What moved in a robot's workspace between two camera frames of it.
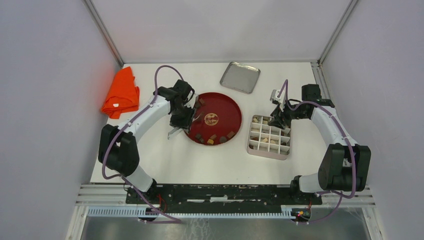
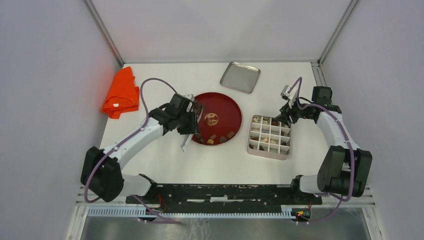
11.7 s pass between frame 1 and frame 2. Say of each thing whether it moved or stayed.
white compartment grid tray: stayed
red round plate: stayed
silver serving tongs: moved
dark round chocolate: stayed
